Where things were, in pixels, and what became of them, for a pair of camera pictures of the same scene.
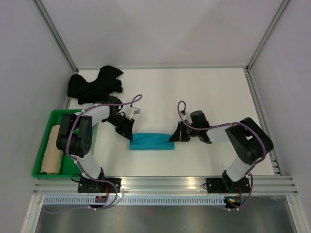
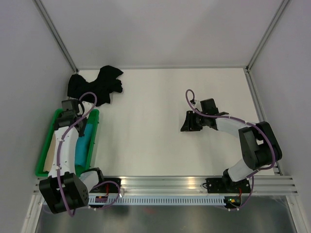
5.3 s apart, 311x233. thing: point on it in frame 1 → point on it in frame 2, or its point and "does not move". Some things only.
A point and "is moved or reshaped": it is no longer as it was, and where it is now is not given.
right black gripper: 179,135 → 189,124
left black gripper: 126,131 → 84,120
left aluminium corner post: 57,36 does not move
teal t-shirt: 151,141 is moved or reshaped
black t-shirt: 93,92 does not move
